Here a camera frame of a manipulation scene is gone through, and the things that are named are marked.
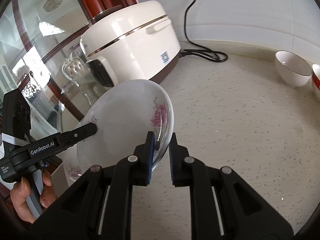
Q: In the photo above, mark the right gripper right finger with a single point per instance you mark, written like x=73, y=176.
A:
x=187, y=171

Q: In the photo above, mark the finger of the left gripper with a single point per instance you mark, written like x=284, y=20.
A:
x=72, y=137

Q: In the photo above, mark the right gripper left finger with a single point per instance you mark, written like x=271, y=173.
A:
x=134, y=170

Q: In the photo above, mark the floral white plate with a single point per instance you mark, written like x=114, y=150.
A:
x=123, y=116

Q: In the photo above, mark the white bowl green rim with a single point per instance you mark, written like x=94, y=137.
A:
x=292, y=69

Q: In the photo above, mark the red and white bowl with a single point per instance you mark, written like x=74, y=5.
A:
x=316, y=80

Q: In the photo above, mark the person's left hand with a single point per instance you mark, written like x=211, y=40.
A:
x=22, y=190

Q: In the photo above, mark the floral plate underneath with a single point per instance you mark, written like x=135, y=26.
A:
x=71, y=165

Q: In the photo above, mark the glass cup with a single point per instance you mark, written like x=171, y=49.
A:
x=74, y=67

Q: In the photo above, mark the cream rice cooker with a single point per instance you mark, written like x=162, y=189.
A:
x=136, y=42

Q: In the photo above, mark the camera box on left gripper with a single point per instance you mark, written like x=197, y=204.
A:
x=16, y=116

